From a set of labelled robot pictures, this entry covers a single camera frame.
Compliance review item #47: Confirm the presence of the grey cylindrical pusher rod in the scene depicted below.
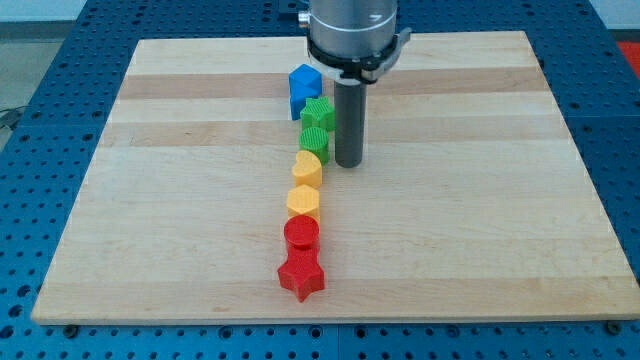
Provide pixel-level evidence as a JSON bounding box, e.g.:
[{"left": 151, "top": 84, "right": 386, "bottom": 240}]
[{"left": 334, "top": 83, "right": 366, "bottom": 168}]

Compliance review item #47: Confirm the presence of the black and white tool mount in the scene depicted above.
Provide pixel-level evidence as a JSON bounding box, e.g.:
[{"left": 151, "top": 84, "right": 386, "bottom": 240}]
[{"left": 307, "top": 27, "right": 412, "bottom": 85}]

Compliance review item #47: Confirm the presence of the green star block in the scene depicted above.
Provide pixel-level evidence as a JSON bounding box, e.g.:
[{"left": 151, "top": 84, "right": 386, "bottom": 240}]
[{"left": 300, "top": 97, "right": 336, "bottom": 132}]

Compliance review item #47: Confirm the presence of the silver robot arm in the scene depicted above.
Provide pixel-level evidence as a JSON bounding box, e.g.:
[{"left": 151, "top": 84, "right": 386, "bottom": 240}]
[{"left": 298, "top": 0, "right": 412, "bottom": 168}]

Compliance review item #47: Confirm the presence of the red star block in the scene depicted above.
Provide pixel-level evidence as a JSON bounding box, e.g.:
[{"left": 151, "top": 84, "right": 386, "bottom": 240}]
[{"left": 277, "top": 247, "right": 325, "bottom": 302}]

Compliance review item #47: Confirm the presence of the blue cube block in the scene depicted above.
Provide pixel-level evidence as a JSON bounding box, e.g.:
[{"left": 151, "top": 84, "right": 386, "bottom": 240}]
[{"left": 288, "top": 64, "right": 323, "bottom": 121}]

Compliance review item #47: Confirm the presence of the green cylinder block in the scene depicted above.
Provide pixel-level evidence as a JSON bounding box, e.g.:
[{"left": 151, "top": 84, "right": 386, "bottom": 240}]
[{"left": 299, "top": 127, "right": 330, "bottom": 165}]

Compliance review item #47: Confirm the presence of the yellow heart block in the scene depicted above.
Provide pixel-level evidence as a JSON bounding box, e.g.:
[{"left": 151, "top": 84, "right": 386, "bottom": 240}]
[{"left": 291, "top": 150, "right": 323, "bottom": 189}]

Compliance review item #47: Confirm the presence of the yellow hexagon block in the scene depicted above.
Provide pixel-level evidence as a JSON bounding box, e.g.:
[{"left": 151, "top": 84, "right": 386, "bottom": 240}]
[{"left": 286, "top": 185, "right": 320, "bottom": 222}]

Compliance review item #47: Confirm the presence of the red cylinder block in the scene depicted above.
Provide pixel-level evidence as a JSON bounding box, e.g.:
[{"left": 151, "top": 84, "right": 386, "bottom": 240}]
[{"left": 283, "top": 215, "right": 320, "bottom": 250}]

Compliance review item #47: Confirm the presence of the wooden board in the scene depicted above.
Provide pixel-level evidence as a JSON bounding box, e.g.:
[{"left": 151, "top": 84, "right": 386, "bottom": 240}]
[{"left": 32, "top": 31, "right": 639, "bottom": 325}]

